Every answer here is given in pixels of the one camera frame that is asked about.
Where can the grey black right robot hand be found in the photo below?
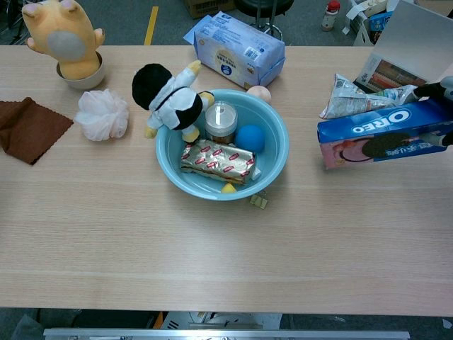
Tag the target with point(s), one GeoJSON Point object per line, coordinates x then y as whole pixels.
{"type": "Point", "coordinates": [437, 90]}

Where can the blue Oreo cookie box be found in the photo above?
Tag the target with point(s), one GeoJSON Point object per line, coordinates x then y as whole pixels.
{"type": "Point", "coordinates": [371, 127]}

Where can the blue rubber ball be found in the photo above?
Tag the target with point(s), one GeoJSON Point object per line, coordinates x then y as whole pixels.
{"type": "Point", "coordinates": [249, 139]}

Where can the clear lidded spice jar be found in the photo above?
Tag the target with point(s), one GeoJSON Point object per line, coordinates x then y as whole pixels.
{"type": "Point", "coordinates": [221, 117]}

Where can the gold foil biscuit pack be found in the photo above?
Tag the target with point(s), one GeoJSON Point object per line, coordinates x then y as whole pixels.
{"type": "Point", "coordinates": [216, 159]}

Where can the black-haired plush doll white shirt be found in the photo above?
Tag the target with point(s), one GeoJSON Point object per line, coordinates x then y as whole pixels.
{"type": "Point", "coordinates": [170, 102]}

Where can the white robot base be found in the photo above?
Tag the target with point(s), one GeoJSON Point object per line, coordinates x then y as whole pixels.
{"type": "Point", "coordinates": [212, 320]}

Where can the light blue plastic basin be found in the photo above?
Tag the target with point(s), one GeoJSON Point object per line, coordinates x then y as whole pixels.
{"type": "Point", "coordinates": [272, 124]}

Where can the open cardboard box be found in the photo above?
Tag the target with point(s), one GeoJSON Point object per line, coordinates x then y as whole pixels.
{"type": "Point", "coordinates": [414, 35]}

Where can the blue snack package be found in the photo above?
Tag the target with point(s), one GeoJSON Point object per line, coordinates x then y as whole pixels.
{"type": "Point", "coordinates": [380, 23]}

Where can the crumpled silver snack bag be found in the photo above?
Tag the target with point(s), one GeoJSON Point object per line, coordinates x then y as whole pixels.
{"type": "Point", "coordinates": [347, 102]}

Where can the white open carton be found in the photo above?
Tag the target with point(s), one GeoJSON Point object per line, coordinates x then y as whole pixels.
{"type": "Point", "coordinates": [364, 32]}

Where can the red-capped white bottle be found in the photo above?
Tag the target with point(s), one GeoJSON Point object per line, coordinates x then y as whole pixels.
{"type": "Point", "coordinates": [331, 17]}

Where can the peach coloured ball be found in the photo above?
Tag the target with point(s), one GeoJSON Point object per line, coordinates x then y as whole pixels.
{"type": "Point", "coordinates": [260, 91]}

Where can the black stool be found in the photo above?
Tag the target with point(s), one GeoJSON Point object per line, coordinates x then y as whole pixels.
{"type": "Point", "coordinates": [262, 5]}

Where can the light blue tissue pack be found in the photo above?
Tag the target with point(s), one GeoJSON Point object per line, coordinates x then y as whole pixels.
{"type": "Point", "coordinates": [240, 46]}

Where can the gold binder clip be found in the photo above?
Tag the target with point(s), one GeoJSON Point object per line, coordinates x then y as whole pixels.
{"type": "Point", "coordinates": [258, 202]}

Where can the small yellow toy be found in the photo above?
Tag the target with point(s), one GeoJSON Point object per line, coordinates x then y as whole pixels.
{"type": "Point", "coordinates": [228, 188]}

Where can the white paper scrap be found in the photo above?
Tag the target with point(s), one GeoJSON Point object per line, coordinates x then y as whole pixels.
{"type": "Point", "coordinates": [447, 323]}

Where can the brown cardboard box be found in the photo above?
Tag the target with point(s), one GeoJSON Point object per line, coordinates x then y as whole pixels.
{"type": "Point", "coordinates": [209, 7]}

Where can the white pink bath pouf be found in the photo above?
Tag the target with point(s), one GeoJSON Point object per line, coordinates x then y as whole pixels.
{"type": "Point", "coordinates": [102, 115]}

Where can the beige round bowl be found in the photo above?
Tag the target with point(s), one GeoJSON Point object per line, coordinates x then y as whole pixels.
{"type": "Point", "coordinates": [92, 79]}

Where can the yellow plush paw toy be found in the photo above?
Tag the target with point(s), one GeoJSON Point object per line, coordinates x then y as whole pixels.
{"type": "Point", "coordinates": [42, 25]}

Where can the brown cloth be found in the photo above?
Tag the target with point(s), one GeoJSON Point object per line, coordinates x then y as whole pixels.
{"type": "Point", "coordinates": [28, 131]}

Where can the aluminium profile rail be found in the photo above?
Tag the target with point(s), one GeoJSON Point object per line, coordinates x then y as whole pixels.
{"type": "Point", "coordinates": [226, 334]}

